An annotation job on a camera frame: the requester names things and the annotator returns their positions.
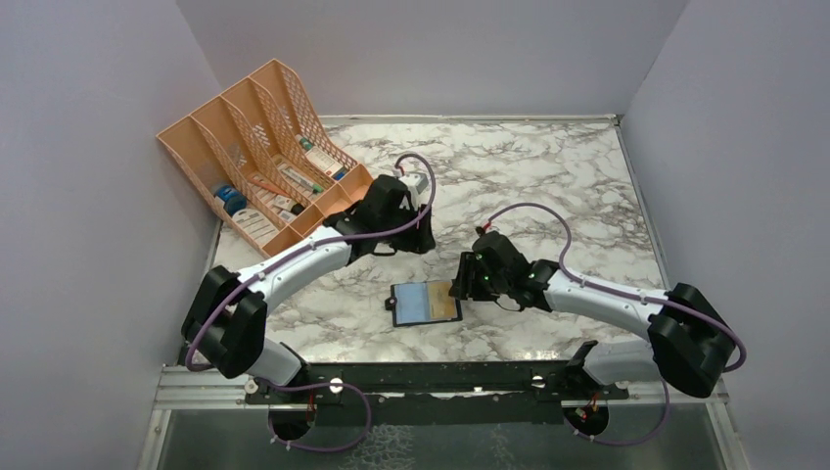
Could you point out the white label card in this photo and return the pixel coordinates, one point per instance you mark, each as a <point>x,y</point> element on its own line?
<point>256,225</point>

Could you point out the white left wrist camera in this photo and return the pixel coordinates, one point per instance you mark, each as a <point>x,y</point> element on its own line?
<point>418,183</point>

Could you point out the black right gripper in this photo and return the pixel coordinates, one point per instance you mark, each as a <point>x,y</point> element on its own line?
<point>465,284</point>

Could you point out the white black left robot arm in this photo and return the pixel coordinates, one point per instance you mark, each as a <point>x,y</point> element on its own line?
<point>225,325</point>

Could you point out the black leather card holder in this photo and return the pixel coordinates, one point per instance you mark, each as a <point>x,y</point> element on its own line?
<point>408,305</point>

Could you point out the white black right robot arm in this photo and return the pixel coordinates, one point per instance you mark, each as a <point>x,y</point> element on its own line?
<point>678,336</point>

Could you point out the white glue stick box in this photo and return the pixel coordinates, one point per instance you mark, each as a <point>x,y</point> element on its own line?
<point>320,159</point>

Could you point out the orange pen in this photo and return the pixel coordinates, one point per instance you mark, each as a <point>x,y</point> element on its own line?
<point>267,186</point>

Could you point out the orange plastic desk organizer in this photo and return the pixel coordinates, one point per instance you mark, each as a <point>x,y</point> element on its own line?
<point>249,129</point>

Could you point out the yellow credit card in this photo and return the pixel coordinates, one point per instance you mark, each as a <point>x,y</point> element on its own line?
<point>441,305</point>

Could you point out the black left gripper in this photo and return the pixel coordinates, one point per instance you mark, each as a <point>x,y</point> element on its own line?
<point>420,239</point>

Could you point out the black mounting base rail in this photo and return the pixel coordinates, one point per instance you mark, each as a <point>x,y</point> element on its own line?
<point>432,393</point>

